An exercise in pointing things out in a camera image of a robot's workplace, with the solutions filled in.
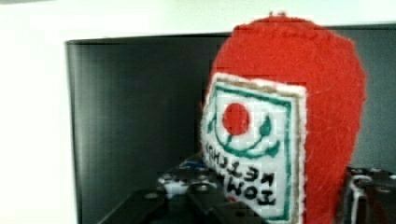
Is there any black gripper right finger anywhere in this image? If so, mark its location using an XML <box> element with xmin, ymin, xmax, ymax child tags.
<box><xmin>334</xmin><ymin>167</ymin><xmax>396</xmax><ymax>224</ymax></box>

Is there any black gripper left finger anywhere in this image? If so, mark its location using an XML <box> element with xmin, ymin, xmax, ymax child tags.
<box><xmin>99</xmin><ymin>154</ymin><xmax>268</xmax><ymax>224</ymax></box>

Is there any red plush ketchup bottle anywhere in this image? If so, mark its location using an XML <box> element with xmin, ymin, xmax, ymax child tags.
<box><xmin>201</xmin><ymin>15</ymin><xmax>365</xmax><ymax>224</ymax></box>

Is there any silver toaster oven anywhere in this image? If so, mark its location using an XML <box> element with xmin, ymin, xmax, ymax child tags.
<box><xmin>65</xmin><ymin>22</ymin><xmax>395</xmax><ymax>224</ymax></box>

